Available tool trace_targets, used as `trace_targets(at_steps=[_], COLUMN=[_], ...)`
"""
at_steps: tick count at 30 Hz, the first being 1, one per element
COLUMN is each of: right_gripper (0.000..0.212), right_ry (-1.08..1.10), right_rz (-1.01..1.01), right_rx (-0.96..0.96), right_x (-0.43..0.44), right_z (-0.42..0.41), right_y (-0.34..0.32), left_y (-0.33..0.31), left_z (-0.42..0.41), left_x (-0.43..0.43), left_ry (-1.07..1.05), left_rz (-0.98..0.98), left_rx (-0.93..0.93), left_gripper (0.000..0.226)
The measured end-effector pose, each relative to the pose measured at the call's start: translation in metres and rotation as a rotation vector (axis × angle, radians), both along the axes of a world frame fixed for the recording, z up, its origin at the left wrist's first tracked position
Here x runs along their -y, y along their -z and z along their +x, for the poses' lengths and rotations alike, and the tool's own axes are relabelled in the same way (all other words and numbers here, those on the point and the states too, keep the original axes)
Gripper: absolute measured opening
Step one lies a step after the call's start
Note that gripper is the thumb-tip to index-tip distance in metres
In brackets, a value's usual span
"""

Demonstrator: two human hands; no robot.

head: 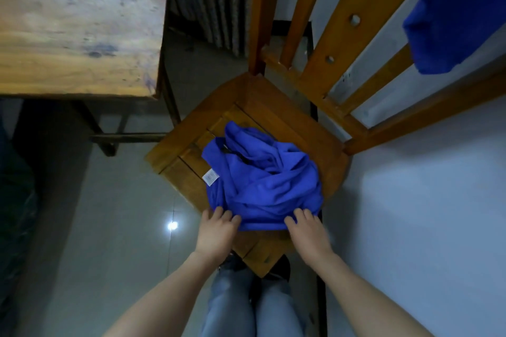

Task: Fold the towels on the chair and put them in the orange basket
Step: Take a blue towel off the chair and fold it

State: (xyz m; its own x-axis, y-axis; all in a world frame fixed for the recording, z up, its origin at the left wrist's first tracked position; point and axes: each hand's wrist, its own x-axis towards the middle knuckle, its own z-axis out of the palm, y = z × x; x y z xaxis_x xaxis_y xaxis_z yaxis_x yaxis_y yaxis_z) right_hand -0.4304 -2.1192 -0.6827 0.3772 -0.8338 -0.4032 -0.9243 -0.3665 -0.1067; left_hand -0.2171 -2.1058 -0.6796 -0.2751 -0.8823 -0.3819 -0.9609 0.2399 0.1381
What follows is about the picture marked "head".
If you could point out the beige patterned curtain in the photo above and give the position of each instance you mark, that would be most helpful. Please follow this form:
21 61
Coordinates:
217 1

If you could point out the person's black shoe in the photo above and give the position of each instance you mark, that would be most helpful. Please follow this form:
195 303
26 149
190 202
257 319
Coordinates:
233 261
278 269

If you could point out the person's blue jeans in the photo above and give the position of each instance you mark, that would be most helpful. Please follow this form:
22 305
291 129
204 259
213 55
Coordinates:
229 309

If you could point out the person's left hand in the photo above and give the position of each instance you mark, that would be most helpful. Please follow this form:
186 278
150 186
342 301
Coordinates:
215 232

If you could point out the wooden slat-back chair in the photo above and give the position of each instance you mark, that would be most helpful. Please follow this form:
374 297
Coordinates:
300 127

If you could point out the wooden folding table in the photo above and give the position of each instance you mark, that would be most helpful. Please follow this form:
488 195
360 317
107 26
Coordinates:
79 24

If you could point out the person's black left shoe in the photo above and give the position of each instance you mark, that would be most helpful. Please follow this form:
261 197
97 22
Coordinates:
233 261

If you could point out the person's left forearm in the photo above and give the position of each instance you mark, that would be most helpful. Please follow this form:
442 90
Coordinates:
158 305

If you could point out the person's right hand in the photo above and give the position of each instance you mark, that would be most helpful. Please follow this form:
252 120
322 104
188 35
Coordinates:
310 236

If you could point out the blue towel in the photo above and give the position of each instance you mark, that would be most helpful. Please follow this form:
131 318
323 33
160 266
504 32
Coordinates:
269 186
454 13

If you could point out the person's black right shoe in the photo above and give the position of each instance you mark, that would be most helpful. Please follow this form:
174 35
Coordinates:
278 269

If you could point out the person's right forearm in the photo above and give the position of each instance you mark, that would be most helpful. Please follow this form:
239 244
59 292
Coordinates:
367 301

